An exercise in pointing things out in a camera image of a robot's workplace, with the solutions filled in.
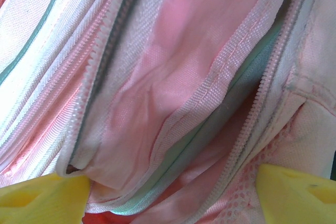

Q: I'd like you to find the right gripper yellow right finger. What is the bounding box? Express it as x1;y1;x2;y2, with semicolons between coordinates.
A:
256;163;336;224

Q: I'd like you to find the pink backpack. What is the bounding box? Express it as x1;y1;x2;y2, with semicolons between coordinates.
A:
0;0;336;224

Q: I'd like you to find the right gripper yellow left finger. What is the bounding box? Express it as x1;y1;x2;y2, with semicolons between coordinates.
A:
0;173;91;224

